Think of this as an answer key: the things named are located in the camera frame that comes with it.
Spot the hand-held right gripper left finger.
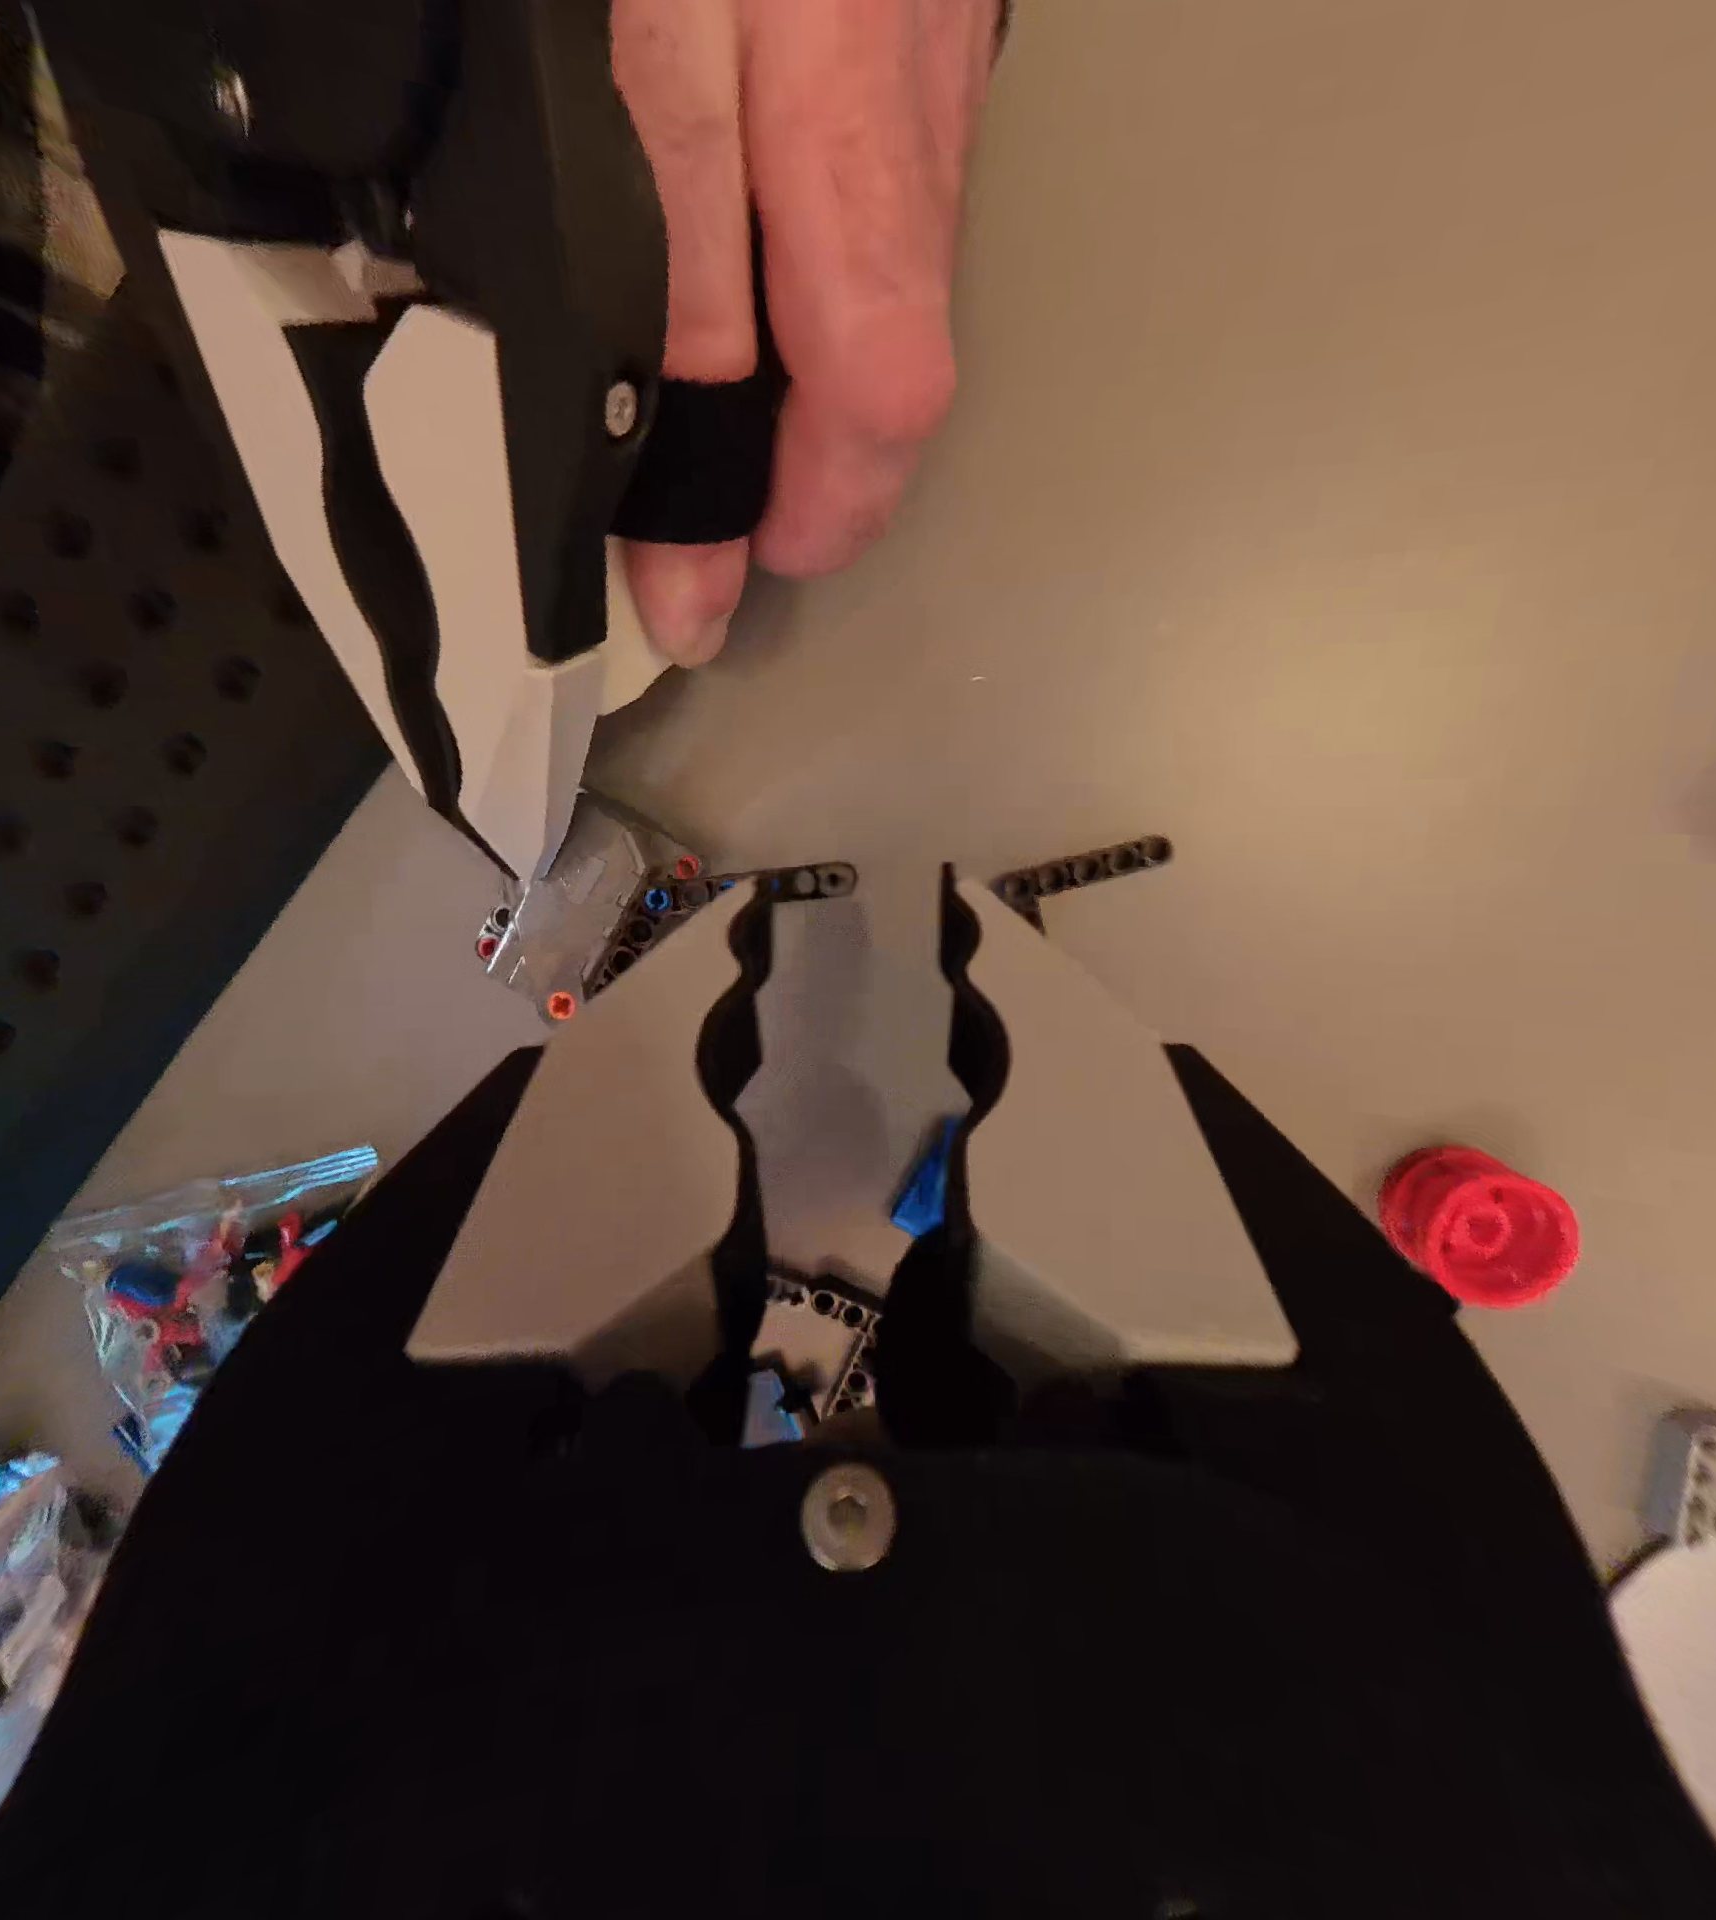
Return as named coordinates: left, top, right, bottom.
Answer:
left=405, top=877, right=779, bottom=1421

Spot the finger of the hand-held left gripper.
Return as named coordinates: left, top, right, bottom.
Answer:
left=361, top=297, right=608, bottom=891
left=156, top=225, right=518, bottom=884

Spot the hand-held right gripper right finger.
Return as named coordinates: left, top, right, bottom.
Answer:
left=936, top=859, right=1302, bottom=1405

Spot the black beam chassis assembly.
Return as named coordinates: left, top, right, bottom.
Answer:
left=738, top=1264, right=886, bottom=1446

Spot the grey pull-back motor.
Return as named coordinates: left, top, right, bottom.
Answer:
left=473, top=792, right=667, bottom=1026

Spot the grey desk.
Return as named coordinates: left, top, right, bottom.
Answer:
left=0, top=0, right=1716, bottom=1653

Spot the person's left hand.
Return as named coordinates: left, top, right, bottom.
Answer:
left=611, top=0, right=1014, bottom=672

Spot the blue curved shell panel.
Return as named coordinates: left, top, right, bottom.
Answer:
left=885, top=1115, right=968, bottom=1243

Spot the red wheel hub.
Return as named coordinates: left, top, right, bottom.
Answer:
left=1376, top=1144, right=1585, bottom=1313

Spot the small bag of red parts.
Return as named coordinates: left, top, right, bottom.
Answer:
left=48, top=1144, right=384, bottom=1481

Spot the dark perforated panel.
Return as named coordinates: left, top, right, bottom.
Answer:
left=0, top=284, right=402, bottom=1421

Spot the light grey short beam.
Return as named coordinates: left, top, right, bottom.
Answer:
left=1638, top=1407, right=1716, bottom=1555

